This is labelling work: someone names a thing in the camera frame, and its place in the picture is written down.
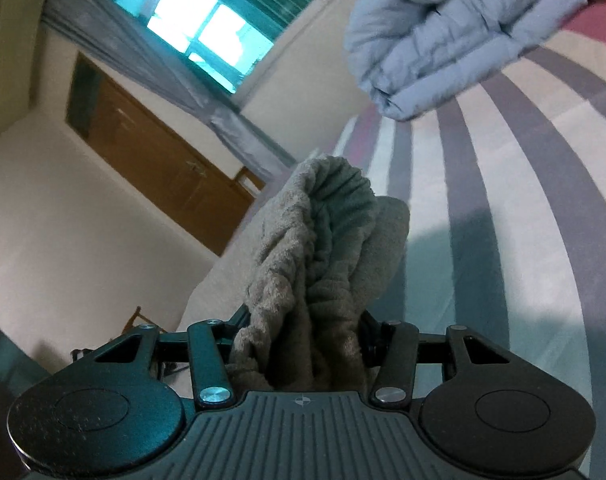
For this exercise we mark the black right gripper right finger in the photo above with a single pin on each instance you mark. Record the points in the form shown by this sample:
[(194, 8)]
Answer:
[(408, 364)]

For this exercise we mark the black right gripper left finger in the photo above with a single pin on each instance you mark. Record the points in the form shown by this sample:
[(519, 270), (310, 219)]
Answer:
[(204, 349)]

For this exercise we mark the grey fleece pants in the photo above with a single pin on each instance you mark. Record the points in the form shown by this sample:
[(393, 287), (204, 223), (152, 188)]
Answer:
[(312, 260)]

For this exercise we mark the wooden chair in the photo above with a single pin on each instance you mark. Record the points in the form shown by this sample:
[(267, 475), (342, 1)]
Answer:
[(136, 319)]

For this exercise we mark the wooden stool by door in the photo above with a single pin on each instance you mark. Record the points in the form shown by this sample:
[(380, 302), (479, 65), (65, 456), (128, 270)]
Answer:
[(249, 182)]

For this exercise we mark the brown wooden door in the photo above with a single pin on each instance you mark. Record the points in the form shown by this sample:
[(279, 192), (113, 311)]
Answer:
[(157, 162)]

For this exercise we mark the striped pink grey bedsheet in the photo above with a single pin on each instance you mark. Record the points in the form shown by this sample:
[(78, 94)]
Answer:
[(506, 190)]

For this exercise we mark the folded light blue duvet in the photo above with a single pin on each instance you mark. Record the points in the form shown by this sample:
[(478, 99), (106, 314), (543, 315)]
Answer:
[(412, 55)]

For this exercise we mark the window with green grille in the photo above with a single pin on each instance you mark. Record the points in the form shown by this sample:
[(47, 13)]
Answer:
[(225, 39)]

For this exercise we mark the grey blue curtain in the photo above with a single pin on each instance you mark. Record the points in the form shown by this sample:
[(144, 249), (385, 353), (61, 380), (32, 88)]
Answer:
[(107, 32)]

